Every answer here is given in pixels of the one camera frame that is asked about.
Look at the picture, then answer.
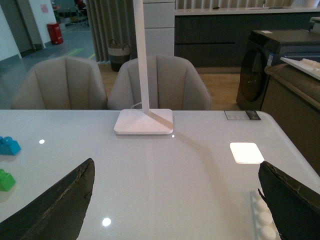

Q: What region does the white drawer column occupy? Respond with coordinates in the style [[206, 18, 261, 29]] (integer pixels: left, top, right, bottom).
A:
[[143, 0, 175, 56]]

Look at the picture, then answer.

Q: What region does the red bin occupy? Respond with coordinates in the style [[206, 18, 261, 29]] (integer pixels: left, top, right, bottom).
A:
[[47, 23, 64, 45]]

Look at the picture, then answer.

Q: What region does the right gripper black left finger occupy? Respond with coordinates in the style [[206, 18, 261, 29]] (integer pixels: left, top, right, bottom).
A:
[[0, 158, 95, 240]]

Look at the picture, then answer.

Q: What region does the beige chair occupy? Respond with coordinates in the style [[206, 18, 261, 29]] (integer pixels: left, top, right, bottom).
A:
[[10, 56, 108, 110], [108, 54, 212, 111]]

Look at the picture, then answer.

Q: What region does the blue toy brick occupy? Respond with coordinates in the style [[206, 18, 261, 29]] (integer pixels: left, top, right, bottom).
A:
[[0, 136, 21, 156]]

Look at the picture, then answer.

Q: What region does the white desk lamp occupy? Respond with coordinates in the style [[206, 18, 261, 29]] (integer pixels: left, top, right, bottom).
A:
[[114, 0, 174, 135]]

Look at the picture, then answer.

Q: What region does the woven basket with handles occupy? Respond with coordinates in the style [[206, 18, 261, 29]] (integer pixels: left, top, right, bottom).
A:
[[107, 39, 131, 72]]

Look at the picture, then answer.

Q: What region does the white studded base plate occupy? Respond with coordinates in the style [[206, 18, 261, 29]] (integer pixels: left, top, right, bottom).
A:
[[250, 190, 281, 240]]

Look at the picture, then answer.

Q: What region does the dark washing machine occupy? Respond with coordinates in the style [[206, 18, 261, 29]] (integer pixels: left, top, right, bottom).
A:
[[236, 29, 320, 111]]

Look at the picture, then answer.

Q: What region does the dark kitchen counter cabinet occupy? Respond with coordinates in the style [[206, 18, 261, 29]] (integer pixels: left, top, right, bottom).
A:
[[174, 7, 320, 68]]

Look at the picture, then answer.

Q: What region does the green toy brick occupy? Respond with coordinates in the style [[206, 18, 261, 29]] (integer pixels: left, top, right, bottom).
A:
[[0, 169, 16, 192]]

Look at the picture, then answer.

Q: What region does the beige chair right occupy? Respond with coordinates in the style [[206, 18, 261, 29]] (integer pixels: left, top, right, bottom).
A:
[[108, 54, 212, 111]]

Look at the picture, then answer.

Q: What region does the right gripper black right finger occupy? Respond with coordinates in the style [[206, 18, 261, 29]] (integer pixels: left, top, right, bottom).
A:
[[258, 161, 320, 240]]

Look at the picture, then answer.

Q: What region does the black white label sticker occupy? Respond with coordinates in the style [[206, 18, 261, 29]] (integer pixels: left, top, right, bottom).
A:
[[224, 110, 261, 121]]

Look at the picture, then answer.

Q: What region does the beige chair left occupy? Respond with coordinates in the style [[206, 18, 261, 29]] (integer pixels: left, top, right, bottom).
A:
[[10, 56, 108, 110]]

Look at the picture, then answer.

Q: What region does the olive green sofa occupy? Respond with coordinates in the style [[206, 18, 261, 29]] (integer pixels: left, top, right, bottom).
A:
[[261, 64, 320, 173]]

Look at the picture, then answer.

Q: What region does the white tray on sofa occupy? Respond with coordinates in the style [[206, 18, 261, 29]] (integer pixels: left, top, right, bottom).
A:
[[280, 57, 320, 80]]

